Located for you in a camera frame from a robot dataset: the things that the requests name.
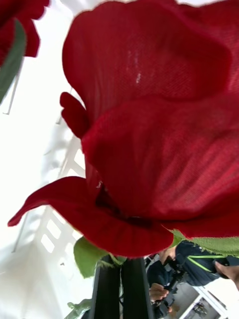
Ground person's hand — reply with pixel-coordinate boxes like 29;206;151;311
149;283;170;304

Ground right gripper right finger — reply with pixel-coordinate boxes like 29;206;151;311
122;257;153;319

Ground red rose with green stem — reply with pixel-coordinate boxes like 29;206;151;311
0;0;50;105
7;0;239;319

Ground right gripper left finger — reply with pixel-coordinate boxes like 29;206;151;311
89;259;123;319

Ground person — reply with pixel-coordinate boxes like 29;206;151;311
146;239;239;319

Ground black hand-held device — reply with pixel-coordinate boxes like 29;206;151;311
154;259;187;317

